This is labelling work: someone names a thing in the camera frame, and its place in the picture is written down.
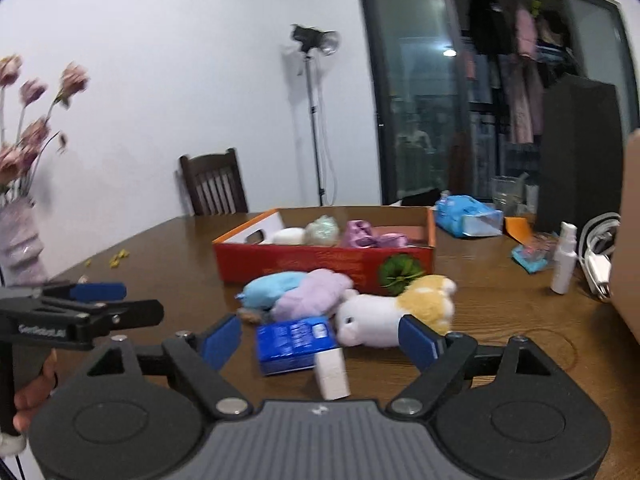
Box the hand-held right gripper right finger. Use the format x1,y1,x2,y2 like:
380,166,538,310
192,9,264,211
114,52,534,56
384,314,575,421

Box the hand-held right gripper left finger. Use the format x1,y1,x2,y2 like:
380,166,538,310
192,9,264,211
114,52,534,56
70,314,252,421

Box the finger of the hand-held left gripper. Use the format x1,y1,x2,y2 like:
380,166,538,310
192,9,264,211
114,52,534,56
75,300,165,333
44,282,127,303

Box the white spray bottle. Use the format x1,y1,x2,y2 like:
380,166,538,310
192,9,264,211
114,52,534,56
550,221,578,295

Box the orange paper packet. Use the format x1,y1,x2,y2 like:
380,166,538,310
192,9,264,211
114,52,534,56
502,216,533,243

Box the beige hard case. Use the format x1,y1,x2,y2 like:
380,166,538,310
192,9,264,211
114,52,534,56
610,129,640,341

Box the rack of hanging clothes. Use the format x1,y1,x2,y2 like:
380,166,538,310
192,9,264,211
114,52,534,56
462,0,583,146

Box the teal and pink snack packet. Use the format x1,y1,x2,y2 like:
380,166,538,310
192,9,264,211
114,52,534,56
511,234,558,275

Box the white round container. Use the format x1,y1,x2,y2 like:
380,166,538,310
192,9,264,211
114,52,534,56
260,227,307,246

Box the dried pink rose bouquet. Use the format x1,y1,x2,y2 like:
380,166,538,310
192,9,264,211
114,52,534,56
0,54,91,196

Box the blue tissue pack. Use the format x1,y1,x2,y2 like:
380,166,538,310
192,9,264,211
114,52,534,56
256,316,338,377

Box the white and yellow alpaca plush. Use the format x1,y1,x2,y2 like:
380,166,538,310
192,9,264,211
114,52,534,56
334,275,458,348

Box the dark wooden chair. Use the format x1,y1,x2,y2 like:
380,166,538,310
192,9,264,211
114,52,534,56
179,148,249,217

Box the white charger with cable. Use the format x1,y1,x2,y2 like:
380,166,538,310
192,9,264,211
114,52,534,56
577,212,621,301

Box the black framed sliding glass door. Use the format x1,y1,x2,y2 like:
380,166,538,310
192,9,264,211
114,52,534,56
356,0,636,206

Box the white foam block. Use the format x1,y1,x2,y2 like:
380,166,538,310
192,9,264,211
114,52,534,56
314,347,351,401

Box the studio light on stand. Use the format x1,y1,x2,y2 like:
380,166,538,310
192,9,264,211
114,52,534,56
290,23,342,207

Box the clear crinkled plastic bag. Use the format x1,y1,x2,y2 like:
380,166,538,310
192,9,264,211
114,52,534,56
304,215,341,247

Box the pink ribbed vase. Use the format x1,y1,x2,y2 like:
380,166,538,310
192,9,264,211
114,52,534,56
0,195,51,286

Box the purple plush toy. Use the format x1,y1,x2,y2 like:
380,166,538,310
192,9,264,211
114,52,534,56
270,268,353,323

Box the clear glass cup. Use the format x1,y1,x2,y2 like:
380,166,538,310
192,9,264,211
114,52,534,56
490,175,526,216

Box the blue plush toy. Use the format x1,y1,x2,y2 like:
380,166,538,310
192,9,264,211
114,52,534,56
240,272,307,311

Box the blue wet wipes packet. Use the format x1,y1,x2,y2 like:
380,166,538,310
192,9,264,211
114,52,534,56
434,195,503,238

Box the purple satin scrunchie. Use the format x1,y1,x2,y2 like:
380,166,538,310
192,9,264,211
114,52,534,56
341,219,378,249

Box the red cardboard box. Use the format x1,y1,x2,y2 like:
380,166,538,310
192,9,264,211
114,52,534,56
212,206,437,297

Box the person's left hand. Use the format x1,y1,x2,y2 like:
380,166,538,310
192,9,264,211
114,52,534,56
14,350,58,433

